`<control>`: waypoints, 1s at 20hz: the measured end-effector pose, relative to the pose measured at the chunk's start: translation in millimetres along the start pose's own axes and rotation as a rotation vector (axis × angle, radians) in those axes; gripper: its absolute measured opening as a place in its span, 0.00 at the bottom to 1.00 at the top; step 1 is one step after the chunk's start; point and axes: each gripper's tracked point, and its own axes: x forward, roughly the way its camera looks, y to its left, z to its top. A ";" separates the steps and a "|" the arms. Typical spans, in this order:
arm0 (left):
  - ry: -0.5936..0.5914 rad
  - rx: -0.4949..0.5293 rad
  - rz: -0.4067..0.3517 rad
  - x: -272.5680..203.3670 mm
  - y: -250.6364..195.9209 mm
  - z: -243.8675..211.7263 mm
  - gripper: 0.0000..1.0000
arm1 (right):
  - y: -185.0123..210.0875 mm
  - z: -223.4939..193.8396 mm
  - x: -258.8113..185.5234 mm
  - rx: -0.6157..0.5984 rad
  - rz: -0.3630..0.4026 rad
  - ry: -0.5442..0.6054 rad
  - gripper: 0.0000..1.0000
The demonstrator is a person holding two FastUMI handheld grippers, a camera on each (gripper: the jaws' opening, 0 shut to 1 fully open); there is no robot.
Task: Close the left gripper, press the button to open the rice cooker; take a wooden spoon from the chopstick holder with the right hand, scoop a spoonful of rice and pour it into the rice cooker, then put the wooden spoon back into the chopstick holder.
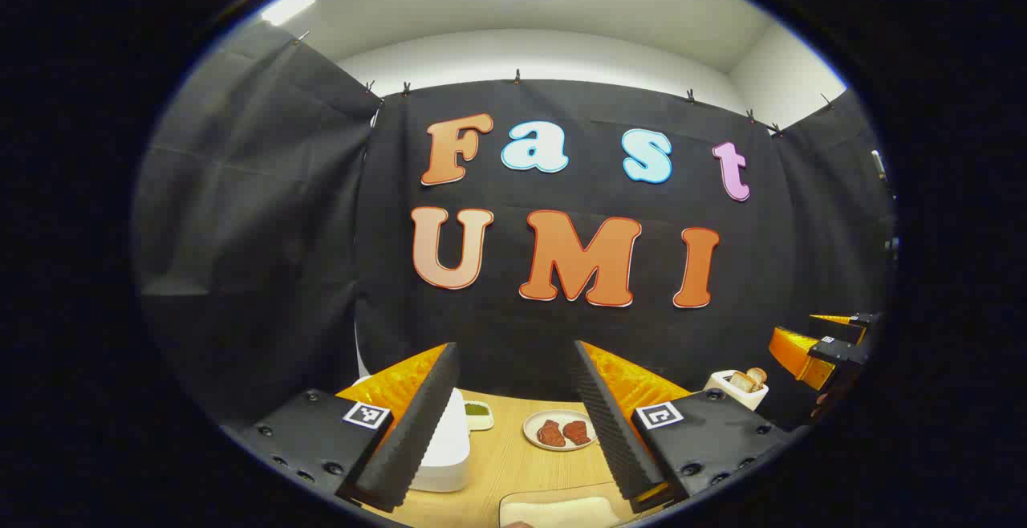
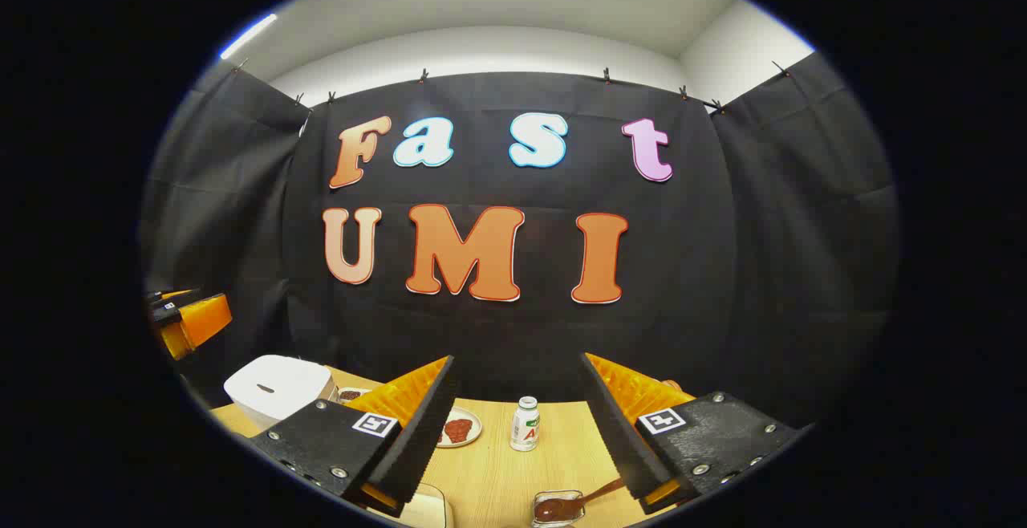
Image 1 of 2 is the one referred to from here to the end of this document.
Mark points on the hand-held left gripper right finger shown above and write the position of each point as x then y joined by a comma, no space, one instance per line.
614,432

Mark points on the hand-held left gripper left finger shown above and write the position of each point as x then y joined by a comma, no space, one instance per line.
417,432

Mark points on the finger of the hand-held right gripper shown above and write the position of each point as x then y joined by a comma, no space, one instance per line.
850,319
798,355

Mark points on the white rice cooker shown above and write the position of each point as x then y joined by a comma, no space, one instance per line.
446,452

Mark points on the clear container of rice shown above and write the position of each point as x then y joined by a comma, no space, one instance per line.
562,512

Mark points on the red meat piece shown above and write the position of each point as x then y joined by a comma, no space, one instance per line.
576,432
550,433

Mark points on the toast slice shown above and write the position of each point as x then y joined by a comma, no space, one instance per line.
741,381
757,375

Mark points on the small white dish green sauce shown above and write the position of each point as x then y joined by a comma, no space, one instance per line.
478,414

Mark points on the white toaster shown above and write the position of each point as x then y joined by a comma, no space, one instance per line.
734,394

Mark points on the round white plate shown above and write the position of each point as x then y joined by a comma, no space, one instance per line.
533,436

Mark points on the ceiling light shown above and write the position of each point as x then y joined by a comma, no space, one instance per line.
287,6

